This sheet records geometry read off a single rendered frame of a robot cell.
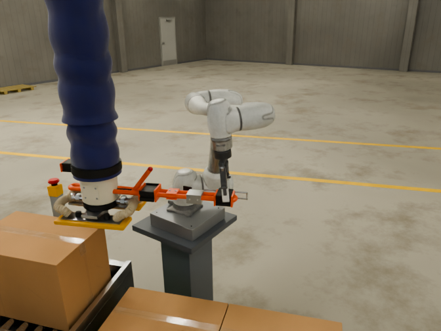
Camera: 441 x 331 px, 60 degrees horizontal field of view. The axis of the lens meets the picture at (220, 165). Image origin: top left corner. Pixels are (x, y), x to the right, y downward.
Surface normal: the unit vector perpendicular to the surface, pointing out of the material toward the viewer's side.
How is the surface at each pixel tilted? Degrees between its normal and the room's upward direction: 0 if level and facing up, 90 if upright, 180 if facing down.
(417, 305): 0
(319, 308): 0
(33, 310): 90
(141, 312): 0
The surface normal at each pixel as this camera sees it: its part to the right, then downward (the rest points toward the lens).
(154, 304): -0.01, -0.93
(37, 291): -0.28, 0.35
